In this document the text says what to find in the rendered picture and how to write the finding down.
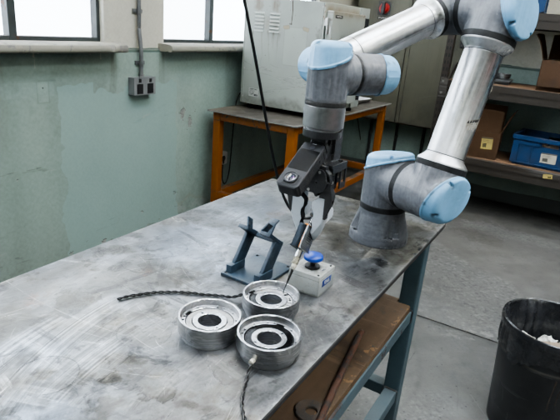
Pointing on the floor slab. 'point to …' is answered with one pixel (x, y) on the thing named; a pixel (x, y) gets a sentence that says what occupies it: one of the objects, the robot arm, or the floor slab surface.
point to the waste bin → (527, 362)
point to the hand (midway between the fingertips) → (306, 232)
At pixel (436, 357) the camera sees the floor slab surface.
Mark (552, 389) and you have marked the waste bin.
